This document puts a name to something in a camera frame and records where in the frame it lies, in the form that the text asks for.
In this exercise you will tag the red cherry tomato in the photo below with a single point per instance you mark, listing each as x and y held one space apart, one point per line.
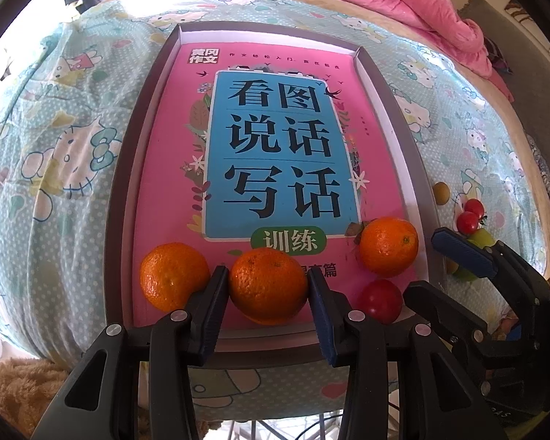
381 300
467 222
474 206

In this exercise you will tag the dark patterned pillow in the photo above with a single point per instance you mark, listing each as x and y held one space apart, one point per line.
497 57

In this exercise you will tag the grey upholstered headboard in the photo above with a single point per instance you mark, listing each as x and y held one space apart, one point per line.
531 101

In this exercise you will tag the pink and blue book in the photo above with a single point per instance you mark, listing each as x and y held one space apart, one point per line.
174 146

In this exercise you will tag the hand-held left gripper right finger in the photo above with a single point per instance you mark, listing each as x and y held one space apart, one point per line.
323 316

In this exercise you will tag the tree wall poster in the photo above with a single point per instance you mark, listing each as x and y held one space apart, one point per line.
515 9

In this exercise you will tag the orange mandarin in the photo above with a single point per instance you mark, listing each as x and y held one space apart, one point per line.
268 286
388 247
174 277

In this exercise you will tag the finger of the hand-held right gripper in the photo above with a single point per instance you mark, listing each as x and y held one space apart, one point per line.
463 250
440 307

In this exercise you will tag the green jujube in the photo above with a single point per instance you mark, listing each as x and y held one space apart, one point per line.
481 238
465 276

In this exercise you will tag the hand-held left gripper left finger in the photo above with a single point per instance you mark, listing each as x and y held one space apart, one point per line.
208 311

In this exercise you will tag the cat-print light blue bed sheet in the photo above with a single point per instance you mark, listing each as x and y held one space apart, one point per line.
50 101

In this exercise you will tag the dark floral pillow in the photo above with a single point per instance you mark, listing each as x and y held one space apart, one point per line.
543 174

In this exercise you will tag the shallow grey cardboard box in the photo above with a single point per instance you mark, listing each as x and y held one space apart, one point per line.
130 192

